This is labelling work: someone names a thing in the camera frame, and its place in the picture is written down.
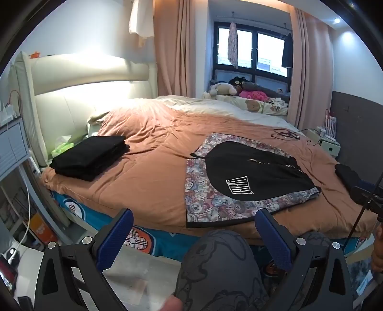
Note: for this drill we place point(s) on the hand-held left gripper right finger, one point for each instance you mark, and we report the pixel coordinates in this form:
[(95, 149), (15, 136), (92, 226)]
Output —
[(273, 239)]

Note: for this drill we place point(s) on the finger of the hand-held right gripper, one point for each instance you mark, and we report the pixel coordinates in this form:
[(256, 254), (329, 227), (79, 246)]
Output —
[(360, 193)]

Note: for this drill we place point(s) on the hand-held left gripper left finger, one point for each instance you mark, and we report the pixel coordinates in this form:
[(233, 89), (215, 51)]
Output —
[(115, 239)]

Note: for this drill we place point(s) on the black knit pants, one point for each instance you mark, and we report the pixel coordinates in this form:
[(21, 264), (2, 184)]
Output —
[(254, 173)]

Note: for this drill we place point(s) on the bear print pants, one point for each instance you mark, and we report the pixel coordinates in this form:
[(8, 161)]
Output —
[(209, 209)]

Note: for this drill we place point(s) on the stack of black pants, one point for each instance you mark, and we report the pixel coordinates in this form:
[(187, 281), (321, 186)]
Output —
[(86, 158)]

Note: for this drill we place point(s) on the person's right hand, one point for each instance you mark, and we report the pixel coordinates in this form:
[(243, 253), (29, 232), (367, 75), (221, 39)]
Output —
[(378, 248)]

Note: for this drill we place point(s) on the person's left hand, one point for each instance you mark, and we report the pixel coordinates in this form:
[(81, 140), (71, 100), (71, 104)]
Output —
[(172, 305)]

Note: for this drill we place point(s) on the black cloth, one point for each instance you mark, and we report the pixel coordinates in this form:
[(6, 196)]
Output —
[(347, 178)]

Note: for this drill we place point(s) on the blue cartoon bedsheet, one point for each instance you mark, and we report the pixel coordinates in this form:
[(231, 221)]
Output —
[(74, 206)]

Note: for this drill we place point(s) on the white nightstand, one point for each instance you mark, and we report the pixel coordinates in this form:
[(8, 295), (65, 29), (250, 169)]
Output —
[(329, 146)]

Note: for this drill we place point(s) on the person's leg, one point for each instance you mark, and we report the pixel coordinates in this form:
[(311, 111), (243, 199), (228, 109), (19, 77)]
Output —
[(221, 269)]

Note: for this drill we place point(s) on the orange box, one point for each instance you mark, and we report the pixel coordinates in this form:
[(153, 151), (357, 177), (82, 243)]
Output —
[(42, 228)]

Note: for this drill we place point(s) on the white power strip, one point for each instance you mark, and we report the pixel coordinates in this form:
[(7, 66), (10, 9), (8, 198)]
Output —
[(327, 125)]

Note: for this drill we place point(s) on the orange-brown blanket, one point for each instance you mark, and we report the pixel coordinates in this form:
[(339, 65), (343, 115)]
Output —
[(149, 167)]

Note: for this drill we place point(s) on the green tissue packet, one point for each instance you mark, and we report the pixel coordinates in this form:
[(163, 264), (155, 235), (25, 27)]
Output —
[(61, 148)]

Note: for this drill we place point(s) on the dark phone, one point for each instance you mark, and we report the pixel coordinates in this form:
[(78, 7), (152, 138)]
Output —
[(6, 269)]

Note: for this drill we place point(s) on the white pillow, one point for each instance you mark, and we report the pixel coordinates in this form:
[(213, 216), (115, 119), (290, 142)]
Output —
[(95, 118)]

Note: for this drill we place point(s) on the pink curtain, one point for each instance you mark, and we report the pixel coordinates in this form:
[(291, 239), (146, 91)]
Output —
[(179, 44), (311, 74)]

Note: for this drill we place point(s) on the dark grey cushion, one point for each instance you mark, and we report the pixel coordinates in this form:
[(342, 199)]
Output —
[(269, 89)]

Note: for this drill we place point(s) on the pink plush toy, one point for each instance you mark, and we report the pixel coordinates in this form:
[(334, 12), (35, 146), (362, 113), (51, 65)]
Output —
[(254, 95)]

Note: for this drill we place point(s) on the cream padded headboard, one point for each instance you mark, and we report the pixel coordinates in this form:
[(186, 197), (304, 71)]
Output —
[(74, 98)]

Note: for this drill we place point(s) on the cream quilt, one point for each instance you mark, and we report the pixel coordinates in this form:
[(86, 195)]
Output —
[(209, 104)]

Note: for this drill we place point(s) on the white plush bear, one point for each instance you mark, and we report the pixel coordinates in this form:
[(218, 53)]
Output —
[(221, 88)]

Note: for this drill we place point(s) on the dark hanging garment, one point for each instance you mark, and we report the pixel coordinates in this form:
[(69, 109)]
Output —
[(287, 50)]

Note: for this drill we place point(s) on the dark brown plush bear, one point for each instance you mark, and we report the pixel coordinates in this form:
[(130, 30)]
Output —
[(238, 81)]

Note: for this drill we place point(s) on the ceiling spot light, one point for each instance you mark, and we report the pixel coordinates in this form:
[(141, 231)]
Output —
[(337, 20)]

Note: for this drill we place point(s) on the dark framed window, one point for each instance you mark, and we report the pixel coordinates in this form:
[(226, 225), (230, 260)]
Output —
[(248, 50)]

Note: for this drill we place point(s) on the floral hanging garment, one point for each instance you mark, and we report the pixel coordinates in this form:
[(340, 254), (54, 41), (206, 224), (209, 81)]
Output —
[(232, 44)]

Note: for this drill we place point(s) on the small orange object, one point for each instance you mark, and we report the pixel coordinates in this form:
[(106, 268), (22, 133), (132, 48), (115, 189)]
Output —
[(34, 55)]

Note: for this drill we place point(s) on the white hanging cloth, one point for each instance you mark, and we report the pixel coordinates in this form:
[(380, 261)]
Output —
[(139, 18)]

